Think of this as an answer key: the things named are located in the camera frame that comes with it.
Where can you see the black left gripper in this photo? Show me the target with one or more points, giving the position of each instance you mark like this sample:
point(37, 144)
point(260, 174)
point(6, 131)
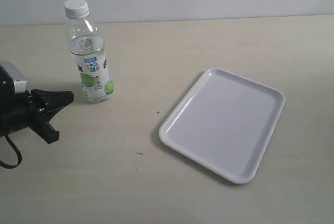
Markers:
point(34, 110)

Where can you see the clear plastic drink bottle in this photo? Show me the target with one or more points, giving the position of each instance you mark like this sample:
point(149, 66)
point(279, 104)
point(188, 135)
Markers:
point(87, 47)

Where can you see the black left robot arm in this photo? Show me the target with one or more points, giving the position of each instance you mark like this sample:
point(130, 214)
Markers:
point(5, 88)

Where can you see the white rectangular plastic tray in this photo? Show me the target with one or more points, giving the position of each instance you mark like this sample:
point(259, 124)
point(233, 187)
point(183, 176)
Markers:
point(224, 123)

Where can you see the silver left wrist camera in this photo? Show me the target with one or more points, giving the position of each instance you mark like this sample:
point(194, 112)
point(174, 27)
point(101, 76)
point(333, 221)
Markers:
point(16, 78)

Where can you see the white bottle cap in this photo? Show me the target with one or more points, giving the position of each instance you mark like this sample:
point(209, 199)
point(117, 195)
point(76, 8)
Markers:
point(76, 9)

